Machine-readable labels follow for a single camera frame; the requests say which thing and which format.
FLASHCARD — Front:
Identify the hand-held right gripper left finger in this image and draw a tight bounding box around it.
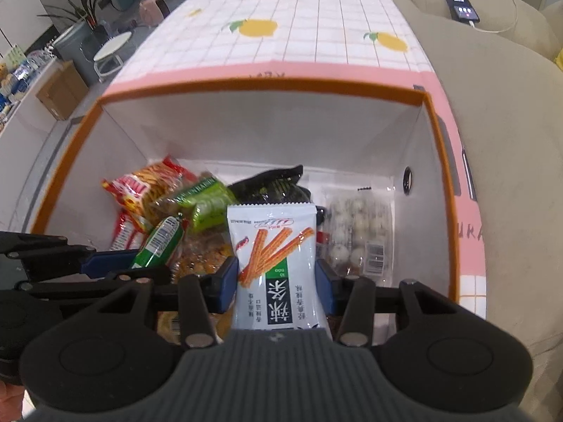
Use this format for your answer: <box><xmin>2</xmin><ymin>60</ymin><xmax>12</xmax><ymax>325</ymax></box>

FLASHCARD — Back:
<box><xmin>75</xmin><ymin>255</ymin><xmax>240</xmax><ymax>349</ymax></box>

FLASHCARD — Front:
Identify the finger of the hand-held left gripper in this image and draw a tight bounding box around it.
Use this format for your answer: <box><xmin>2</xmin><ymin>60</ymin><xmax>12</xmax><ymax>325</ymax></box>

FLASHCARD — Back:
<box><xmin>0</xmin><ymin>231</ymin><xmax>141</xmax><ymax>274</ymax></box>
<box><xmin>15</xmin><ymin>266</ymin><xmax>172</xmax><ymax>300</ymax></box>

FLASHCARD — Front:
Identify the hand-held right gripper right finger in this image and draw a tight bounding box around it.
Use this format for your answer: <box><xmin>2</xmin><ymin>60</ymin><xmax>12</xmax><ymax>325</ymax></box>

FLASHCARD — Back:
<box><xmin>316</xmin><ymin>257</ymin><xmax>461</xmax><ymax>347</ymax></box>

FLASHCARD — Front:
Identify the red shrimp stick packet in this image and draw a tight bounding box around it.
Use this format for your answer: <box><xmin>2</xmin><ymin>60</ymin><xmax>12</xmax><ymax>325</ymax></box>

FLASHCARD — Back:
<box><xmin>110</xmin><ymin>211</ymin><xmax>148</xmax><ymax>251</ymax></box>
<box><xmin>102</xmin><ymin>156</ymin><xmax>198</xmax><ymax>229</ymax></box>

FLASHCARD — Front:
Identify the red-brown snack packet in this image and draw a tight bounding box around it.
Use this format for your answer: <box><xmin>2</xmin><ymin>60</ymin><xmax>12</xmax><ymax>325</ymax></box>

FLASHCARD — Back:
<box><xmin>169</xmin><ymin>229</ymin><xmax>238</xmax><ymax>284</ymax></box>

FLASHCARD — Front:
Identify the green sausage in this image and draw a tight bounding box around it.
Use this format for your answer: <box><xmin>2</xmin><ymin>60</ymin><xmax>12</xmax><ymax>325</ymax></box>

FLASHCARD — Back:
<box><xmin>131</xmin><ymin>215</ymin><xmax>184</xmax><ymax>270</ymax></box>

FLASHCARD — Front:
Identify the white spicy stick packet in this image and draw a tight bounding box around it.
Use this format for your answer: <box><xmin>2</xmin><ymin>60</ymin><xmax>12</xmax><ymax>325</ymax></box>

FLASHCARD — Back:
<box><xmin>226</xmin><ymin>202</ymin><xmax>333</xmax><ymax>332</ymax></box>

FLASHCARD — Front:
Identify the clear packet of white balls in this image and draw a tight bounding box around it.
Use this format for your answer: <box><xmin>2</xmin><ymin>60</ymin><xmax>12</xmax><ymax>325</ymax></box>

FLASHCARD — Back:
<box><xmin>323</xmin><ymin>187</ymin><xmax>394</xmax><ymax>286</ymax></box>

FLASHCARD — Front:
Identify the green raisin packet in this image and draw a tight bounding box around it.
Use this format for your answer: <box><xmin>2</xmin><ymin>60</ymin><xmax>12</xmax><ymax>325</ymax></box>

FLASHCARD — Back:
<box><xmin>152</xmin><ymin>173</ymin><xmax>238</xmax><ymax>234</ymax></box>

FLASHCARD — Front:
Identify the dark green snack packet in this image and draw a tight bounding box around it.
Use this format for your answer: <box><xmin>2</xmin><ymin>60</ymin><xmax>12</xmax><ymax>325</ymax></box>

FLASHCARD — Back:
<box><xmin>229</xmin><ymin>165</ymin><xmax>326</xmax><ymax>229</ymax></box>

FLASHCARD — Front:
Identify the orange cardboard box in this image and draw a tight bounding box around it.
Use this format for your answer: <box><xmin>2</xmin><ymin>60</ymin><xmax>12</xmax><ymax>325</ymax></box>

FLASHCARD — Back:
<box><xmin>24</xmin><ymin>77</ymin><xmax>462</xmax><ymax>348</ymax></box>

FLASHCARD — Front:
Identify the person's left hand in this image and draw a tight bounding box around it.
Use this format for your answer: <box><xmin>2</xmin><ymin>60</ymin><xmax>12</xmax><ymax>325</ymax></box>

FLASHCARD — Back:
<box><xmin>0</xmin><ymin>382</ymin><xmax>24</xmax><ymax>422</ymax></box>

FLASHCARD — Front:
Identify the brown cardboard carton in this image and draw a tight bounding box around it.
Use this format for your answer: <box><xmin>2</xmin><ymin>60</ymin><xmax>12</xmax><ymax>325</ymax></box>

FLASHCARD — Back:
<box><xmin>36</xmin><ymin>60</ymin><xmax>89</xmax><ymax>120</ymax></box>

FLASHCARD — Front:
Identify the row of packaged goods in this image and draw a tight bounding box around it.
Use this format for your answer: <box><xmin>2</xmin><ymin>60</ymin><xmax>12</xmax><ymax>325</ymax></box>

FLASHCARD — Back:
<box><xmin>0</xmin><ymin>44</ymin><xmax>56</xmax><ymax>110</ymax></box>

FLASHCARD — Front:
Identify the white round stool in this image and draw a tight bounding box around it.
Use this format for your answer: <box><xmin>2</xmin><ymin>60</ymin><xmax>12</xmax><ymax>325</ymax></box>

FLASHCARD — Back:
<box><xmin>93</xmin><ymin>32</ymin><xmax>133</xmax><ymax>82</ymax></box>

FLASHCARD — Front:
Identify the grey trash bin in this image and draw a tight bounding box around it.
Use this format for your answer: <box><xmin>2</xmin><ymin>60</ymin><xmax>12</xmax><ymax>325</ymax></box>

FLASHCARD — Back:
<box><xmin>52</xmin><ymin>22</ymin><xmax>104</xmax><ymax>86</ymax></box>

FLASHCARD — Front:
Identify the beige sofa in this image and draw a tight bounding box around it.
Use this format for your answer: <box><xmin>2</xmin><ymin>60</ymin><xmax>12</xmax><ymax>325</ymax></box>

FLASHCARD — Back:
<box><xmin>382</xmin><ymin>0</ymin><xmax>563</xmax><ymax>405</ymax></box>

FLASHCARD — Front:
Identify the checked lemon print tablecloth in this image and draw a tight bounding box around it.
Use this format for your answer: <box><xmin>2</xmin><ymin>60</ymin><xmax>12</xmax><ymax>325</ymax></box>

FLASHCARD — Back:
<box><xmin>101</xmin><ymin>0</ymin><xmax>489</xmax><ymax>321</ymax></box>

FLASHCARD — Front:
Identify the pink heater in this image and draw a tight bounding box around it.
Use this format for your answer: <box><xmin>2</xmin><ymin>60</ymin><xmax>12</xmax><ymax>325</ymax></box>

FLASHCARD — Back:
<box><xmin>140</xmin><ymin>0</ymin><xmax>170</xmax><ymax>27</ymax></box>

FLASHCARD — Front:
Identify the spiky potted plant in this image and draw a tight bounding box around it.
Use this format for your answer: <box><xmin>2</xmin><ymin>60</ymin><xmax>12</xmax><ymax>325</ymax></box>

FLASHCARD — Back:
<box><xmin>37</xmin><ymin>0</ymin><xmax>110</xmax><ymax>31</ymax></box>

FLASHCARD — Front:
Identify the black smartphone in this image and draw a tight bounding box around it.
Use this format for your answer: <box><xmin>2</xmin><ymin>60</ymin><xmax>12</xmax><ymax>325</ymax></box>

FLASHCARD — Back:
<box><xmin>436</xmin><ymin>0</ymin><xmax>480</xmax><ymax>23</ymax></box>

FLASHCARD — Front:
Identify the white charging cable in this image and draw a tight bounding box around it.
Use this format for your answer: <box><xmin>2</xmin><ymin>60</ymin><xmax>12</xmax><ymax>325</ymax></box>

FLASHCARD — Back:
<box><xmin>468</xmin><ymin>0</ymin><xmax>520</xmax><ymax>34</ymax></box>

